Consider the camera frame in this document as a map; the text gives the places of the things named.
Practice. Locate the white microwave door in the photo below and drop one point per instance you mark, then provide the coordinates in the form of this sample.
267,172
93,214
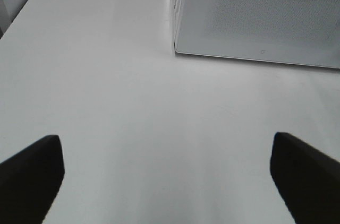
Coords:
302,32

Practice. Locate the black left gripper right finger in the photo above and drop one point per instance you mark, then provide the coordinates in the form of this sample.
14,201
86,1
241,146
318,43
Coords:
306,179

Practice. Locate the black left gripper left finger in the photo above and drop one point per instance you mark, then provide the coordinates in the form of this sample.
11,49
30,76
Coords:
30,181

